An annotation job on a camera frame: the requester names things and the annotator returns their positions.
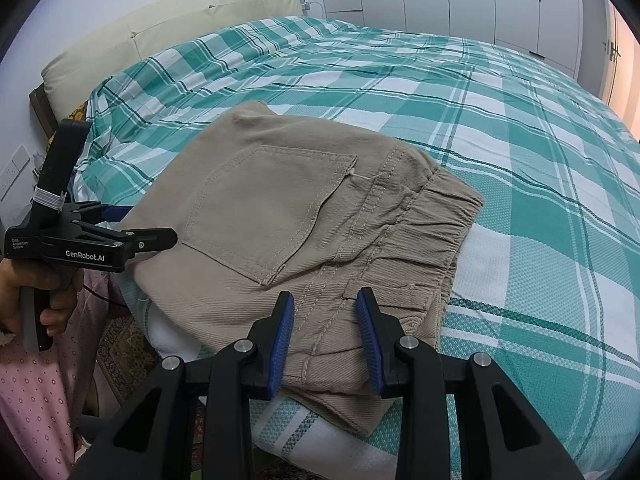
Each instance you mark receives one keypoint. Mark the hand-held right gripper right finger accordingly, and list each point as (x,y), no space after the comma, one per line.
(371,345)

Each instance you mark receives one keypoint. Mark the teal plaid bedsheet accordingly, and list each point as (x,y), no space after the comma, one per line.
(525,185)

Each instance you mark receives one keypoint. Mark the white wardrobe doors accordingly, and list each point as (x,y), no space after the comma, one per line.
(450,0)

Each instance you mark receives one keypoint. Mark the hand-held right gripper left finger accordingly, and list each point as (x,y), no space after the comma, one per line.
(281,345)

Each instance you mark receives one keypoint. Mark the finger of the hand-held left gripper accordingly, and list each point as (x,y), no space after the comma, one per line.
(117,213)
(152,240)

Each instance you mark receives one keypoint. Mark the patterned rug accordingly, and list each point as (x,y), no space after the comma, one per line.
(127,355)

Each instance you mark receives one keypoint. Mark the beige pants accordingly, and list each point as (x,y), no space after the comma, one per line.
(260,195)

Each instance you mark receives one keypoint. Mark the pink dotted pajamas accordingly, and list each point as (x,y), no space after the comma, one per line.
(35,400)

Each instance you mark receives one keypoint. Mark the cream padded headboard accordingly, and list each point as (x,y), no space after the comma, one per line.
(150,25)

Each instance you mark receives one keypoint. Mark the white charger plug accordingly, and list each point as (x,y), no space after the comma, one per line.
(306,2)

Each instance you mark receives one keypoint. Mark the person's left hand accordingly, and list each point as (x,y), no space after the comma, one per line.
(62,305)

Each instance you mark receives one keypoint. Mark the white wall socket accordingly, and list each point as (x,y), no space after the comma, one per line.
(12,172)

